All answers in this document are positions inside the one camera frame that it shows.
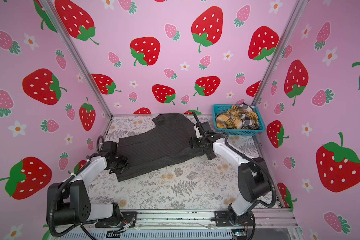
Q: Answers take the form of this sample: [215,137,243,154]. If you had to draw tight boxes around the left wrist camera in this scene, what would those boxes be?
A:
[102,141,118,154]

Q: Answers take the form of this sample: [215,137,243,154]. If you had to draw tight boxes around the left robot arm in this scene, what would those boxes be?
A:
[46,152,124,230]

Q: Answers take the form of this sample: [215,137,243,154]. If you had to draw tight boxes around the dark grey pinstripe shirt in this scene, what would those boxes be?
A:
[117,113,205,182]

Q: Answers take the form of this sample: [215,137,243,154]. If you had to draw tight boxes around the teal plastic basket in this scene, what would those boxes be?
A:
[213,104,265,136]

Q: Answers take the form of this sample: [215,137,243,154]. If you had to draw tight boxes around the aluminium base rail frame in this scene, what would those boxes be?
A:
[49,208,304,240]

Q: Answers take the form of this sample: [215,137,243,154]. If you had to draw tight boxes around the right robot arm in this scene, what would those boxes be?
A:
[191,134,277,226]

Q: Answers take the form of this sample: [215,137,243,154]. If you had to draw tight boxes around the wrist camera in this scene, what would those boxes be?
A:
[198,122,213,136]
[102,141,118,154]

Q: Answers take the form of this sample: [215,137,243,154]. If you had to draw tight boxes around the yellow plaid shirt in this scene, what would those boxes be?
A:
[216,104,260,130]

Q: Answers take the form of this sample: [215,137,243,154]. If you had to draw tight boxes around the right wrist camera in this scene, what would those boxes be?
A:
[198,122,213,136]

